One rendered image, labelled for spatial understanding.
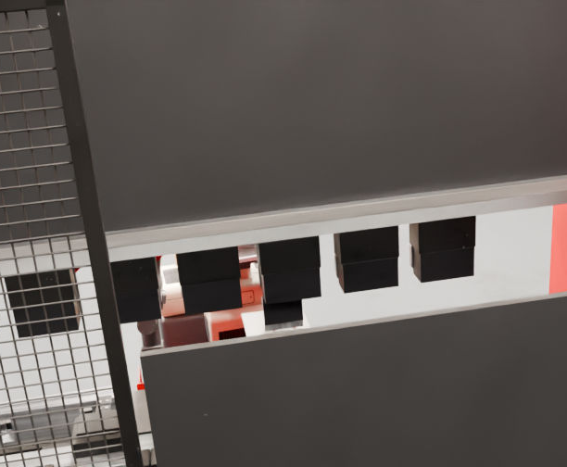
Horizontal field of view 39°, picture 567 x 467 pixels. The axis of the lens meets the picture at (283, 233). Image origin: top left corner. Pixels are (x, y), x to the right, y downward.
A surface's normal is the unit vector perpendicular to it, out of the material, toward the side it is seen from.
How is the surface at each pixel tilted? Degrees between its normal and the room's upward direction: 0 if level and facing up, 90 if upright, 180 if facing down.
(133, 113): 90
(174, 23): 90
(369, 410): 90
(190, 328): 90
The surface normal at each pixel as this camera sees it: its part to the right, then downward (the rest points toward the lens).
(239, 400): 0.15, 0.34
